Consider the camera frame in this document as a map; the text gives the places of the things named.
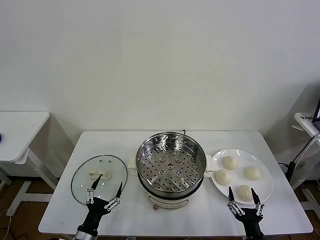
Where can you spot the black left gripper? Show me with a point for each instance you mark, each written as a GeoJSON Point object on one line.
{"type": "Point", "coordinates": [96, 212]}

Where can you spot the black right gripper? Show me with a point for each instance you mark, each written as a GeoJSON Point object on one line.
{"type": "Point", "coordinates": [251, 220]}

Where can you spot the white steamed baozi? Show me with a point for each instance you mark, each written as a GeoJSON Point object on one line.
{"type": "Point", "coordinates": [253, 173]}
{"type": "Point", "coordinates": [230, 162]}
{"type": "Point", "coordinates": [245, 193]}
{"type": "Point", "coordinates": [223, 176]}

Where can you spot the round glass pot lid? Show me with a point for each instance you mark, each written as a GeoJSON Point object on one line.
{"type": "Point", "coordinates": [82, 180]}

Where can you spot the stainless steel steamer pot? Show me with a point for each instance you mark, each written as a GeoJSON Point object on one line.
{"type": "Point", "coordinates": [170, 201]}

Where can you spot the perforated stainless steel steamer basket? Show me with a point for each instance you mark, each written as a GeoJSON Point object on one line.
{"type": "Point", "coordinates": [172, 162]}

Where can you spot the white oval plate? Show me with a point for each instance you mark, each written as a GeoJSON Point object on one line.
{"type": "Point", "coordinates": [262, 160]}

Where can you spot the white desk with label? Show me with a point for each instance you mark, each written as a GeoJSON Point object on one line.
{"type": "Point", "coordinates": [303, 120]}

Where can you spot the white side table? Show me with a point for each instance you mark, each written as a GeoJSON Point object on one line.
{"type": "Point", "coordinates": [22, 130]}

